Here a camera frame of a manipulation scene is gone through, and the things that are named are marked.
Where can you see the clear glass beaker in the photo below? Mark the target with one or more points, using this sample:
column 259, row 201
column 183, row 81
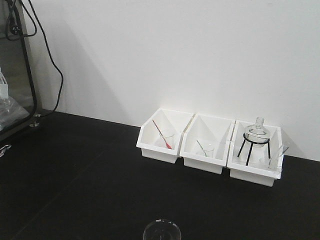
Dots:
column 162, row 229

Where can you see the metal latch on bench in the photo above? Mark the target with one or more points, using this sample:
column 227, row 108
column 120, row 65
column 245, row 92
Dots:
column 4, row 148

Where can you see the white storage bin left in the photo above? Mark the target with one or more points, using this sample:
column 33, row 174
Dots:
column 149, row 141

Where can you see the white storage bin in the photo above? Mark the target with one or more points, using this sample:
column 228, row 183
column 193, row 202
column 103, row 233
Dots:
column 207, row 128
column 149, row 141
column 253, row 173

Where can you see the small beaker in left bin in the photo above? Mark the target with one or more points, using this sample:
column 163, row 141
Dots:
column 169, row 135

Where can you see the small beaker in bin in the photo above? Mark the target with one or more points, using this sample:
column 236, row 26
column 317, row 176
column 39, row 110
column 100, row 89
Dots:
column 209, row 148
column 264, row 164
column 169, row 135

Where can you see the white storage bin middle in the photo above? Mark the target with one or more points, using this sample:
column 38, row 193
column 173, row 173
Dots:
column 207, row 128

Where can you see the small beaker in middle bin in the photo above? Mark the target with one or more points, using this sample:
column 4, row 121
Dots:
column 209, row 148

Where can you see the clear glass flask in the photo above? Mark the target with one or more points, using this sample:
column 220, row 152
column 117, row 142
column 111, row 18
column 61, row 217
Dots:
column 257, row 134

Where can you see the white storage bin right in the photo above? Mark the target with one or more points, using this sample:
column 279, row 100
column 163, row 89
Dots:
column 253, row 173

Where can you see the black metal tripod stand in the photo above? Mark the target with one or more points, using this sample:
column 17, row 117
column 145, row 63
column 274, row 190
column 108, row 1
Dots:
column 250, row 150

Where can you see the small beaker in right bin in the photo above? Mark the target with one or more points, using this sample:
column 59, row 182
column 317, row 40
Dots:
column 264, row 164

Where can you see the white rack inside cabinet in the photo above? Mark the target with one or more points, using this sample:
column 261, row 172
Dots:
column 4, row 88

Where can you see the glass cabinet black frame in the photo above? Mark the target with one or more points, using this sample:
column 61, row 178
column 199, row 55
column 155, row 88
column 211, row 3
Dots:
column 21, row 108

